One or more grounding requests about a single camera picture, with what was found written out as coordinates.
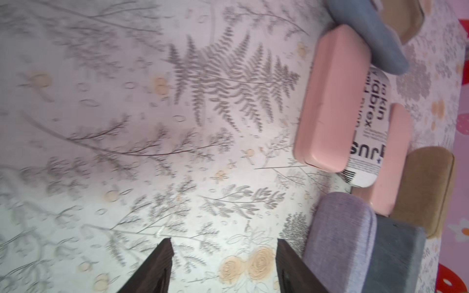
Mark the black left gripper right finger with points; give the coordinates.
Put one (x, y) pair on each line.
(293, 275)

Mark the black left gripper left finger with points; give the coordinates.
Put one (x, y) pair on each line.
(154, 275)

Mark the purple case brown lining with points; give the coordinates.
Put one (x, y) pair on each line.
(340, 243)

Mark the green case purple glasses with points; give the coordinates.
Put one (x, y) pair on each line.
(396, 257)

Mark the pink case black sunglasses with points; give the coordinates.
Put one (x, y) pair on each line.
(381, 196)

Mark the newspaper print glasses case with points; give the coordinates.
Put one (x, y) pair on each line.
(371, 132)

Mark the tan woven glasses case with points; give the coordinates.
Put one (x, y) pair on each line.
(426, 188)

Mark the pink glasses case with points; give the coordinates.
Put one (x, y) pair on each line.
(332, 100)

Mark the blue fabric glasses case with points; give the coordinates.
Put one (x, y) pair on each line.
(386, 26)

